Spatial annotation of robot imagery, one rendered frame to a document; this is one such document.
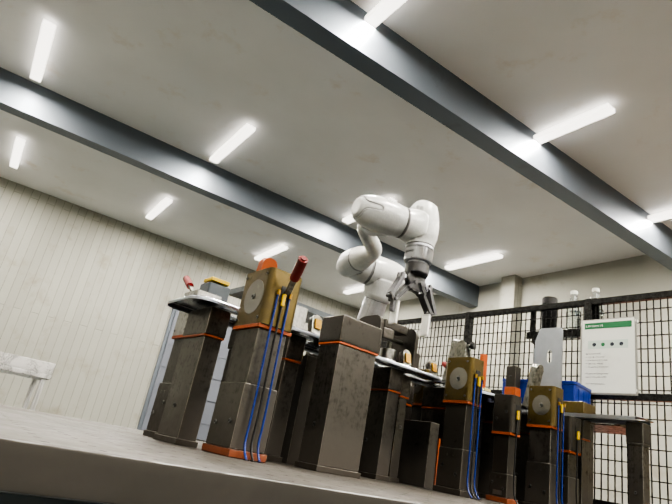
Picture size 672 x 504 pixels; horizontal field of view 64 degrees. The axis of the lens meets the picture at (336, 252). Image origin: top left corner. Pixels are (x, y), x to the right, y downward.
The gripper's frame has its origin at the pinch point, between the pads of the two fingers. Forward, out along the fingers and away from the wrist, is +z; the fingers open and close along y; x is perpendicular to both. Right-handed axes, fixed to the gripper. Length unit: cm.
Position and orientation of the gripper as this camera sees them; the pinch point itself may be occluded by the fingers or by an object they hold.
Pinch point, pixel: (408, 326)
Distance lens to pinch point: 164.6
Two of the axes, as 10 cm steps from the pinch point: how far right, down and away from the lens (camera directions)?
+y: -7.6, -3.6, -5.4
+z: -1.8, 9.2, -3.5
